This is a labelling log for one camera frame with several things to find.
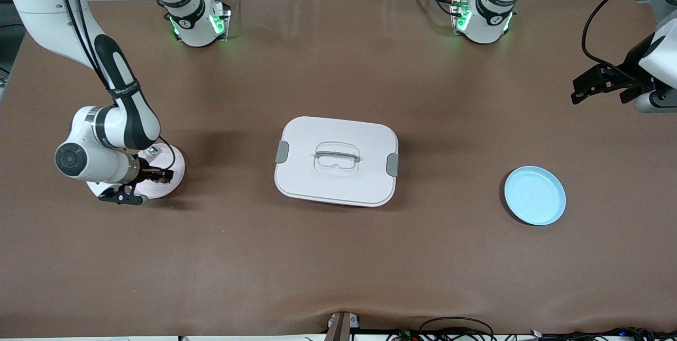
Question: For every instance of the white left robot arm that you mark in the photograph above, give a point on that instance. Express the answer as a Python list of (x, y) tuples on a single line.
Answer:
[(486, 18)]

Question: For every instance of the light blue round plate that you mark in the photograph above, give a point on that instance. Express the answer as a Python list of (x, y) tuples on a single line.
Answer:
[(534, 195)]

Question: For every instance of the brown metal camera post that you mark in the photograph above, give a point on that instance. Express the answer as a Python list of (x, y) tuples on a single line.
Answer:
[(341, 328)]

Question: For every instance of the small white orange connector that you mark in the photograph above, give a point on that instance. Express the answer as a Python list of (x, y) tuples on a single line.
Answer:
[(152, 150)]

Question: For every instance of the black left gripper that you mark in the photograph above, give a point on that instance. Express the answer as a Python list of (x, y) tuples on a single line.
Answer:
[(630, 69)]

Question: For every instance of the pink round plate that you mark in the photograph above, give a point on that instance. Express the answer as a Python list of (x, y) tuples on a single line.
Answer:
[(169, 185)]

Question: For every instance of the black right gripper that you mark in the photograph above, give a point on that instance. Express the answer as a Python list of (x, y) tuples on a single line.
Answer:
[(145, 171)]

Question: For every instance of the white lidded storage box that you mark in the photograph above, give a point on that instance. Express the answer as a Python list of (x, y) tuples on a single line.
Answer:
[(338, 185)]

